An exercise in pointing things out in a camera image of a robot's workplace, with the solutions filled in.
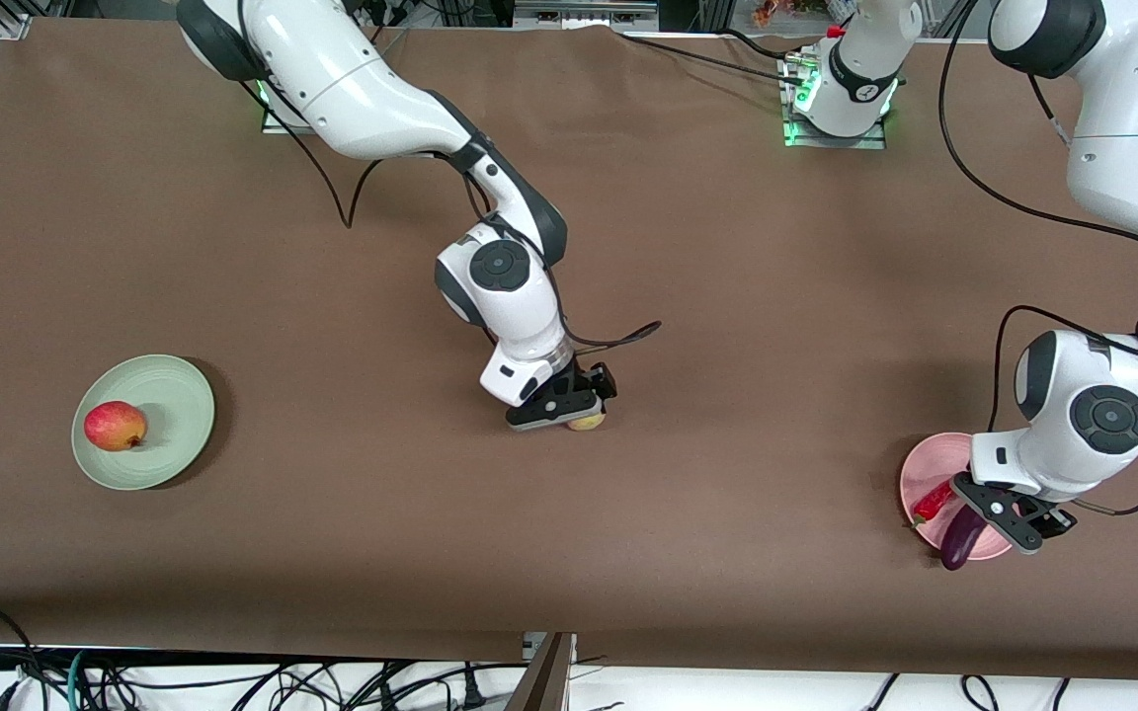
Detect purple eggplant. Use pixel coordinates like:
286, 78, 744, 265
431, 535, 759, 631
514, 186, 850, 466
940, 506, 991, 572

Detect red chili pepper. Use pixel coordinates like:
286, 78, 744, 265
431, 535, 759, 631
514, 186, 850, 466
911, 478, 957, 527

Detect pink round plate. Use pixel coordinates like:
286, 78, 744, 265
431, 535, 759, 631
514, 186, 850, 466
900, 432, 1016, 562

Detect brown table cover sheet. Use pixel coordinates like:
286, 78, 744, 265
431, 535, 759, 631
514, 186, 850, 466
0, 18, 1138, 682

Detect aluminium profile beam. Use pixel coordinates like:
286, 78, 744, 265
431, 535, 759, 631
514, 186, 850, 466
505, 632, 578, 711

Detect green round plate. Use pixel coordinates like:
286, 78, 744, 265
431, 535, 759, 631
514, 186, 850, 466
71, 354, 216, 492

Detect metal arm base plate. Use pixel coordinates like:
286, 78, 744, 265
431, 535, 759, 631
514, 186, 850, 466
261, 99, 311, 136
778, 54, 891, 151

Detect long black table cable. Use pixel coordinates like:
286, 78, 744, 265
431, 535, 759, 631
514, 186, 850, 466
616, 33, 812, 88

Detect grey network switch box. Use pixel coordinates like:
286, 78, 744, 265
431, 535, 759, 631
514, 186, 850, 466
513, 0, 661, 29

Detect short black table cable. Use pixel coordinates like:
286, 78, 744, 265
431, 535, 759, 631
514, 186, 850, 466
717, 28, 793, 63

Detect aluminium corner bracket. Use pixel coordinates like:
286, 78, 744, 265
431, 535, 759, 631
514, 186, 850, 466
0, 0, 71, 42

